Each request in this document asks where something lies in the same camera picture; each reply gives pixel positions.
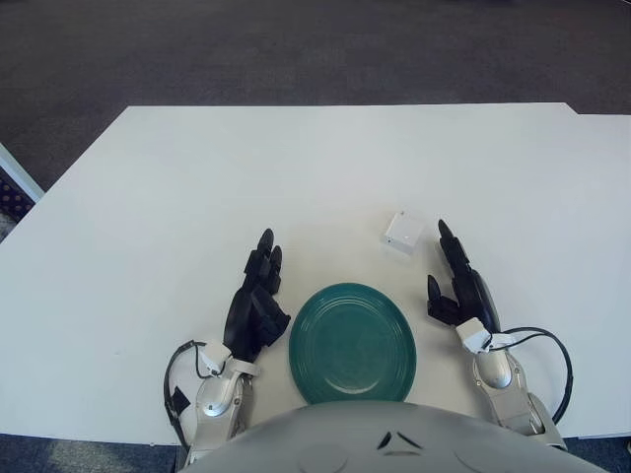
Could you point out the teal round plate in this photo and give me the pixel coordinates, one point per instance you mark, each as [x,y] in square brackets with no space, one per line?
[352,345]

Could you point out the white frame rail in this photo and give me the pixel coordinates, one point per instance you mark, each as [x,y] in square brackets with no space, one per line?
[22,175]

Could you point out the dark dotted mat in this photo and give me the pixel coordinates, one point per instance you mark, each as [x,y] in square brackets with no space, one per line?
[12,194]

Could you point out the white charger block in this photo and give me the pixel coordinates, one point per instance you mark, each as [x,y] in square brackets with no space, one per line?
[404,231]

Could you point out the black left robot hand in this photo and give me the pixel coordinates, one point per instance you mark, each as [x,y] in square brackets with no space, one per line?
[244,315]

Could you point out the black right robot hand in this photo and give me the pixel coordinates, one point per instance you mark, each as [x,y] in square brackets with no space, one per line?
[468,290]

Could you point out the grey robot torso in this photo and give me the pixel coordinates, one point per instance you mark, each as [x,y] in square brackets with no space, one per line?
[394,443]

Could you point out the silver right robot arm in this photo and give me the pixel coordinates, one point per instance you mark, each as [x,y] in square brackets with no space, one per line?
[495,372]

